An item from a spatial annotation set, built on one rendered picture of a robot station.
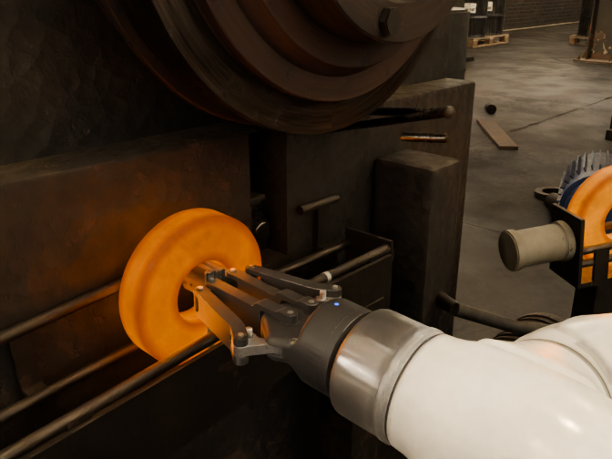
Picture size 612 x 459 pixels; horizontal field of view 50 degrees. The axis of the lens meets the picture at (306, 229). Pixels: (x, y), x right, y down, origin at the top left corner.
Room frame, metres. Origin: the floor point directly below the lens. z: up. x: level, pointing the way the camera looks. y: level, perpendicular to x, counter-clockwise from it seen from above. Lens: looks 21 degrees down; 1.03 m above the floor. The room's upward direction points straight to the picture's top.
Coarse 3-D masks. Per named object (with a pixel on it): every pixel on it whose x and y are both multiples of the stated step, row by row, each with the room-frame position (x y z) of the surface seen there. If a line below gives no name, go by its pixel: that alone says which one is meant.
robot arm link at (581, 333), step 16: (576, 320) 0.47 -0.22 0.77; (592, 320) 0.46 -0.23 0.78; (608, 320) 0.45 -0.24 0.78; (528, 336) 0.46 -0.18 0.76; (544, 336) 0.45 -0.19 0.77; (560, 336) 0.44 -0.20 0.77; (576, 336) 0.44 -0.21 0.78; (592, 336) 0.44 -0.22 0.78; (608, 336) 0.43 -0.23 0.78; (592, 352) 0.42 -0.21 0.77; (608, 352) 0.42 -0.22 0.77; (608, 368) 0.41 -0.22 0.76; (608, 384) 0.40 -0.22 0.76
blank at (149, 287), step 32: (160, 224) 0.56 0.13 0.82; (192, 224) 0.56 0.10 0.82; (224, 224) 0.59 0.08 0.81; (160, 256) 0.53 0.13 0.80; (192, 256) 0.56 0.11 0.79; (224, 256) 0.59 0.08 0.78; (256, 256) 0.62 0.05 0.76; (128, 288) 0.53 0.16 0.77; (160, 288) 0.53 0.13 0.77; (128, 320) 0.52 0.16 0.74; (160, 320) 0.53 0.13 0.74; (192, 320) 0.57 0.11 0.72; (160, 352) 0.53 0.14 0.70
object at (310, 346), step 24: (264, 312) 0.49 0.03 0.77; (312, 312) 0.45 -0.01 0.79; (336, 312) 0.45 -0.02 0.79; (360, 312) 0.45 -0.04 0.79; (264, 336) 0.46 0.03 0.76; (288, 336) 0.45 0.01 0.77; (312, 336) 0.43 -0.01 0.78; (336, 336) 0.43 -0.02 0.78; (288, 360) 0.44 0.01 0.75; (312, 360) 0.43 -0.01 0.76; (312, 384) 0.43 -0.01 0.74
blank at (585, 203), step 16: (592, 176) 0.90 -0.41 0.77; (608, 176) 0.88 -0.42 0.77; (576, 192) 0.90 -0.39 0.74; (592, 192) 0.87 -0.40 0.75; (608, 192) 0.88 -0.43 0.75; (576, 208) 0.88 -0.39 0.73; (592, 208) 0.87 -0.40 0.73; (608, 208) 0.88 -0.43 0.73; (592, 224) 0.87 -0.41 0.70; (592, 240) 0.88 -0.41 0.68; (608, 240) 0.88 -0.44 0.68; (592, 256) 0.88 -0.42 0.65
